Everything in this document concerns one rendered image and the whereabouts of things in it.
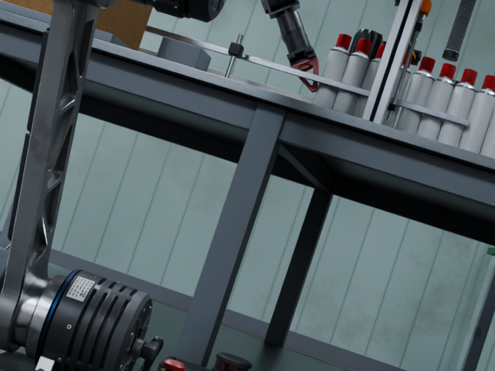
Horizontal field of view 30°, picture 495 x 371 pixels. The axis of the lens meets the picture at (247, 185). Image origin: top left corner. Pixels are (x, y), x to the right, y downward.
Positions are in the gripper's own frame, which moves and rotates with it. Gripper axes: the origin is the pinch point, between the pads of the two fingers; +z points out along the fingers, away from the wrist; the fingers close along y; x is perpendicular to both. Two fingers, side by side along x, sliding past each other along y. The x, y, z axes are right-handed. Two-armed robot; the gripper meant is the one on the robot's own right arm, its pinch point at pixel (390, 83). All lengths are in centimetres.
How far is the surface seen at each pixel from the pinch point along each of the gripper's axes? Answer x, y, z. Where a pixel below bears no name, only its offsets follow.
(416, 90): 9.3, -7.1, 1.7
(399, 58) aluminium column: 23.0, -1.9, -2.0
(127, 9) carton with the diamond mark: 39, 57, 7
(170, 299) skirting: -273, 101, 104
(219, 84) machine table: 53, 28, 19
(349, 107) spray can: 8.8, 7.0, 10.0
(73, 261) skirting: -267, 160, 101
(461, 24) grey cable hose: 17.8, -12.6, -14.4
